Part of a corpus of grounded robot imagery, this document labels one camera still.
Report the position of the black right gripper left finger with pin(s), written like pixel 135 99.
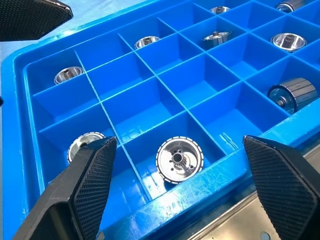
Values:
pixel 75 200

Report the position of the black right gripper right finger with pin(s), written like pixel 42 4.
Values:
pixel 287 195

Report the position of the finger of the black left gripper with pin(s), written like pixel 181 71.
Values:
pixel 32 17
pixel 1 100

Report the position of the blue compartment tray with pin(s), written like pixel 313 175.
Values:
pixel 140 105

